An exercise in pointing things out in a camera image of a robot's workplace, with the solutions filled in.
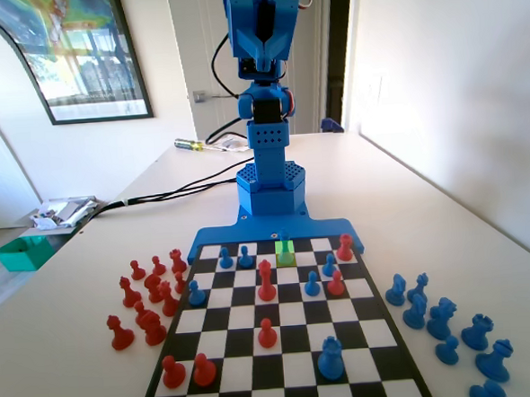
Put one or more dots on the black and white chessboard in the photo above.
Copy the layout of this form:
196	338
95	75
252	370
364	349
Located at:
294	313

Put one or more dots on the red chess pawn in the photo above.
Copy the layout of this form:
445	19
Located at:
267	335
180	285
140	312
204	373
336	286
137	272
173	375
158	267

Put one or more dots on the blue chess rook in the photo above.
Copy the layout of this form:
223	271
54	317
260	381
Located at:
477	335
331	361

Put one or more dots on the red chess rook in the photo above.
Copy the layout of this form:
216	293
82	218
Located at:
177	262
345	250

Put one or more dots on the white door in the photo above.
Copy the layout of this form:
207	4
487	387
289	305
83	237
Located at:
201	40

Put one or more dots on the green plastic box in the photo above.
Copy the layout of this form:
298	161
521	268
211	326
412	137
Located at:
23	258

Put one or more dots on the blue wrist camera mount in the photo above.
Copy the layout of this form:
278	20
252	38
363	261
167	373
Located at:
248	75

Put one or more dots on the red chess queen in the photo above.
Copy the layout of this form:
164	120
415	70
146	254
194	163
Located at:
267	286

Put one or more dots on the small blue object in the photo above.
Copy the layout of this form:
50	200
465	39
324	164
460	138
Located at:
331	126

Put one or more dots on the pile of papers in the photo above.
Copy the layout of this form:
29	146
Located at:
63	213

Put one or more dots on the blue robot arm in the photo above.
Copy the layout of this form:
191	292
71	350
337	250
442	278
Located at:
269	162

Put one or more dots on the framed colourful poster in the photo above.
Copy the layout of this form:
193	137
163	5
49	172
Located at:
89	52

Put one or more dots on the yellow black screwdriver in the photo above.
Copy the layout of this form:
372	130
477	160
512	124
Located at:
189	144

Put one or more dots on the white paper booklet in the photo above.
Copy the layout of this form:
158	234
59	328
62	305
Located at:
232	144

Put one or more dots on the blue chess pawn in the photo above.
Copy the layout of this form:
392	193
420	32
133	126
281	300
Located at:
196	296
486	393
225	259
328	267
447	353
312	286
245	259

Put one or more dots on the blue base plate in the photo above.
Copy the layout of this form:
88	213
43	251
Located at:
231	234

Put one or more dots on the blue chess knight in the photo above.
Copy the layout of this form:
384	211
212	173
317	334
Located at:
415	314
396	293

